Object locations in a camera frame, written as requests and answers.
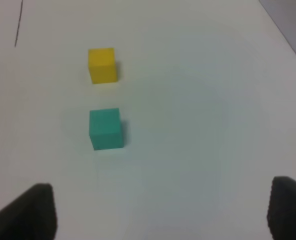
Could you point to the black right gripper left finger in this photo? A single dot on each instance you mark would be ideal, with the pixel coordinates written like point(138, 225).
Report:
point(31, 216)

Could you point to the teal block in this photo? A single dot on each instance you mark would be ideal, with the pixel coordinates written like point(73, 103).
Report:
point(105, 129)

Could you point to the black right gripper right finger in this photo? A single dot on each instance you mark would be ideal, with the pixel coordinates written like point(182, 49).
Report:
point(281, 213)

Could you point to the yellow block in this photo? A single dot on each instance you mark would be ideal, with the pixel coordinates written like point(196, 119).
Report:
point(102, 65)

